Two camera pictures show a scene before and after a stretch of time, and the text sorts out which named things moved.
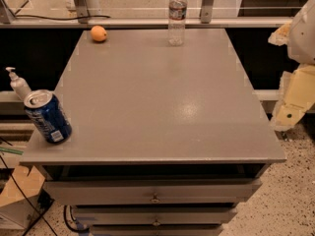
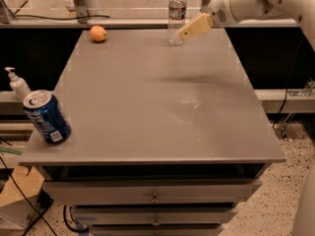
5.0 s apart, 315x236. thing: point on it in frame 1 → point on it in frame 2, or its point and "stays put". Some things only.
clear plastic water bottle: x=177 y=14 stays put
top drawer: x=125 y=192 stays put
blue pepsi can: x=48 y=114 stays put
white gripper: x=304 y=38 → x=219 y=11
